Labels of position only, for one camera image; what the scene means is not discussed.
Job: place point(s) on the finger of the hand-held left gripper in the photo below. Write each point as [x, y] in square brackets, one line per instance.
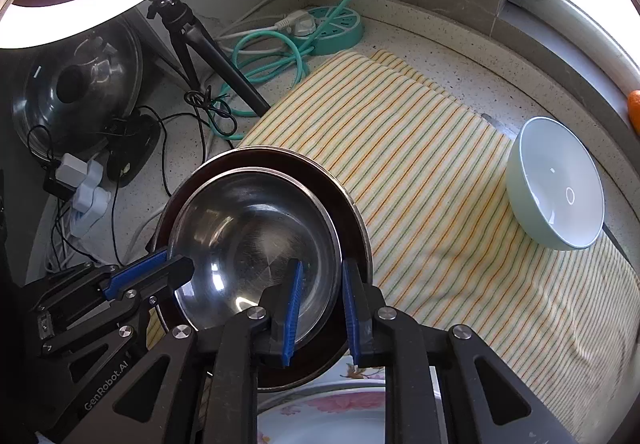
[140, 269]
[100, 324]

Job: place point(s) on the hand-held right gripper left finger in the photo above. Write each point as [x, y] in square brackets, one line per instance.
[292, 319]

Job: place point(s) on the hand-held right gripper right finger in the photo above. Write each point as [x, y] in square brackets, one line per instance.
[350, 319]

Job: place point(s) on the small red-sided steel bowl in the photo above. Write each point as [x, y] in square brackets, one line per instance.
[250, 234]

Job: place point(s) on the large steel bowl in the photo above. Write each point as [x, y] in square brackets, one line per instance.
[347, 216]

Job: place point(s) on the small pink floral plate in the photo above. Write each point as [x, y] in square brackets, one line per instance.
[320, 424]

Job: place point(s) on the pale blue power adapter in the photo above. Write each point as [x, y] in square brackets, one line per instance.
[92, 199]

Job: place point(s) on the black stand base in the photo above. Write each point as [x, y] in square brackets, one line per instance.
[132, 154]

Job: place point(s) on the white power adapter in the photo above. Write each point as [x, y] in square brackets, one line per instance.
[70, 166]

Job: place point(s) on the yellow striped cloth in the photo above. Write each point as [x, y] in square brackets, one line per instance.
[425, 174]

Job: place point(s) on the glass pot lid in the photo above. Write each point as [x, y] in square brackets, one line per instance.
[75, 79]

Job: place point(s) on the black tripod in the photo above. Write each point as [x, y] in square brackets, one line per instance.
[200, 44]

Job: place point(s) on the pale green ceramic bowl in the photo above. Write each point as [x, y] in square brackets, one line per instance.
[555, 184]

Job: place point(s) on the teal round power strip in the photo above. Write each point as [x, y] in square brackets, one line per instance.
[340, 31]

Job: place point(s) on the orange tangerine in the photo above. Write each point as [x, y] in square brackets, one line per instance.
[635, 111]

